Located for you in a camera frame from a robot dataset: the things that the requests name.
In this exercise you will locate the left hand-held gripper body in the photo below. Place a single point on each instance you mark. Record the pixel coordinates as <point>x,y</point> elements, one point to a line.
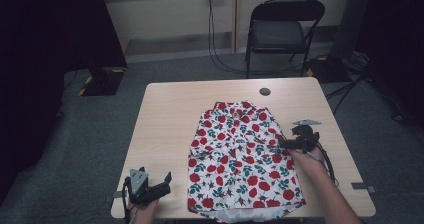
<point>141,187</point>

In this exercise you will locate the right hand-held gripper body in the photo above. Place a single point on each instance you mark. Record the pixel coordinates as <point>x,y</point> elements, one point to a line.
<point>305,139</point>

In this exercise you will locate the white shirt with red flowers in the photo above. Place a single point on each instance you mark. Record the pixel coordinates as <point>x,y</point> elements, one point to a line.
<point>240,164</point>

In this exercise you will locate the person's right hand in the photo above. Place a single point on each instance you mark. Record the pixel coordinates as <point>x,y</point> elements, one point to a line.
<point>306,162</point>

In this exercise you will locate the person's left hand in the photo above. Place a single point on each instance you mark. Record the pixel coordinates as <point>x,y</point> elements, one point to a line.
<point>145,214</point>

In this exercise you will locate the grey tape strip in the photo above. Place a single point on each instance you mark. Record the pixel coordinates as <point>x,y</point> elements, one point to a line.
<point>117,194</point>
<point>361,186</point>

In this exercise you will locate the black stand base yellow stripes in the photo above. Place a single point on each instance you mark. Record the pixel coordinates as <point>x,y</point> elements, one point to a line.
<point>103,82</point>
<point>328,70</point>

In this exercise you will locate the black folding chair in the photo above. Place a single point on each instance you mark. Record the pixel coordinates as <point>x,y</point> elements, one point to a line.
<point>278,34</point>

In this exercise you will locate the grey curtain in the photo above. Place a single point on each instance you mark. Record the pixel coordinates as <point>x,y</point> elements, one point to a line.
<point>350,17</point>

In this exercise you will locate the dark curtain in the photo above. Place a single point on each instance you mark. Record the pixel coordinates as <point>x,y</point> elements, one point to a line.
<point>396,44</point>
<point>40,67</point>

